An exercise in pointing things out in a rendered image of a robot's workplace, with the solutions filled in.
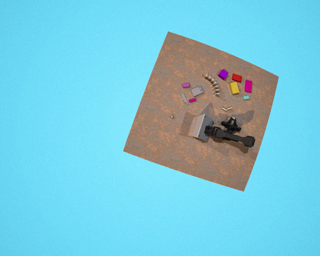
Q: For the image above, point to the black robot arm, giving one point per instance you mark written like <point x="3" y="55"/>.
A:
<point x="226" y="135"/>

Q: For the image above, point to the purple block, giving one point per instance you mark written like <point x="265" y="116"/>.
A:
<point x="223" y="74"/>

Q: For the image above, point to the yellow rectangular block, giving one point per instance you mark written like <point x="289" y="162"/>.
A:
<point x="234" y="87"/>

